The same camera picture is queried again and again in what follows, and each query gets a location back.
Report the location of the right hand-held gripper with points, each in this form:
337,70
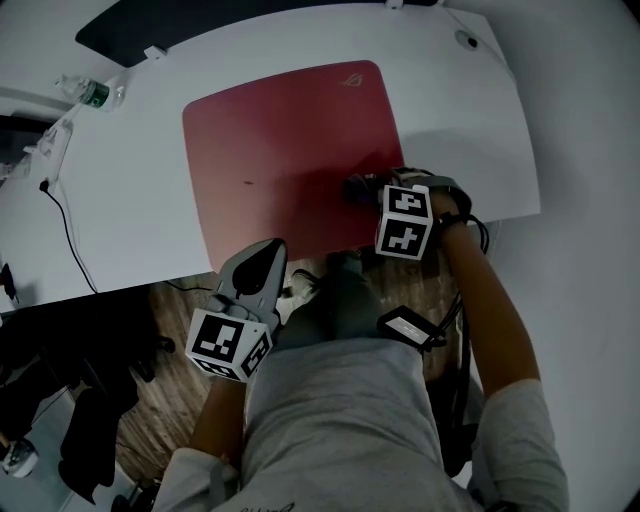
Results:
405,225

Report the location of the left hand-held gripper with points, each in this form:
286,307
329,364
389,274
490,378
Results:
217,340

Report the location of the purple cloth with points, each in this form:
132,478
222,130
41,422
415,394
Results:
362,190

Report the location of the red desk mat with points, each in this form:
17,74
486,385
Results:
290,160

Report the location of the person's left forearm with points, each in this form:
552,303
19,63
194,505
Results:
215,420

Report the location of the person's right forearm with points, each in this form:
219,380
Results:
490,320

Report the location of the person's right hand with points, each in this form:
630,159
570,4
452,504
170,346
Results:
442,202

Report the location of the black wristband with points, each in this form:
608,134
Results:
452,220

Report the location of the person's left shoe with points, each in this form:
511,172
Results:
302,285

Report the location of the person's right leg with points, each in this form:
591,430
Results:
345,305

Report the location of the black rectangular device box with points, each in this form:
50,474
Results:
410,329

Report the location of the person's grey t-shirt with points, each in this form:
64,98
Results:
340,430

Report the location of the white power strip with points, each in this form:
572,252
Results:
52,147

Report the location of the green label water bottle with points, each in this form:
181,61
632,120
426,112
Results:
92,94

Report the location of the dark desk partition panel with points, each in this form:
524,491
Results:
225,25

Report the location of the white partition bracket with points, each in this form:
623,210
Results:
394,4
155,52

